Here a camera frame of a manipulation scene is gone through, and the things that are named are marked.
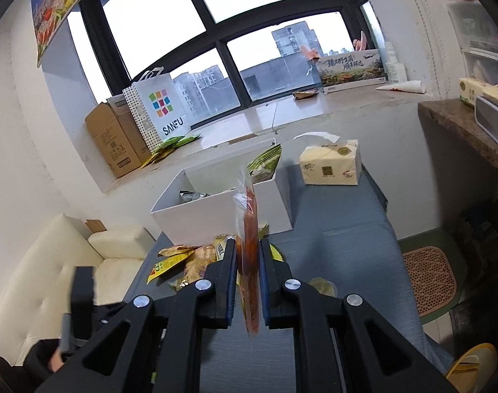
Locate small olive green packet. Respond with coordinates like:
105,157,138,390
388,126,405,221
309,277,337,297

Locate round cracker packet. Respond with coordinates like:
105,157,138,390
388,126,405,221
177,245,216,290

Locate yellow snack bag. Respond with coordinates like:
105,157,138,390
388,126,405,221
146,250,194,285

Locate brown patterned cookie packet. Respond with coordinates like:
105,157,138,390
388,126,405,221
158,245,197,257

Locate orange snack pack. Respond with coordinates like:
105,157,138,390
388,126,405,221
233,168,260,336

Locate white cardboard storage box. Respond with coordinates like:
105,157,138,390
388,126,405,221
150,139,293,245

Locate black foil snack packet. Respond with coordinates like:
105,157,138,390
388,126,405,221
179,190,209,203

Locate cream seaweed snack bag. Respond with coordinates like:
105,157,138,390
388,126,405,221
247,144,282,184

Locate cream leather sofa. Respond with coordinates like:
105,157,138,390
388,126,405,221
0,214,155,365

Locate yellow tissue pack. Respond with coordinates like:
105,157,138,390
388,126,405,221
294,131,362,186

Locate green snack packets on sill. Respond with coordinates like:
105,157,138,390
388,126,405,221
141,134,201,169

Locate brown cardboard box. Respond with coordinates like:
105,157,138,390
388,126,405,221
85,94,151,178

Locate white SANFU paper bag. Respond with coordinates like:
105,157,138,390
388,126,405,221
123,67,190,154

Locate printed long box on sill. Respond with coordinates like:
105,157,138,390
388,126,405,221
316,50,387,94

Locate white black alarm clock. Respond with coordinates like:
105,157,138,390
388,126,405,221
475,96,498,145

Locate white bottle on sill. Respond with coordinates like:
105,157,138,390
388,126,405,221
385,42,407,83

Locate clear plastic drawer unit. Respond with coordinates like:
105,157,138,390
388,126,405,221
447,1,498,85

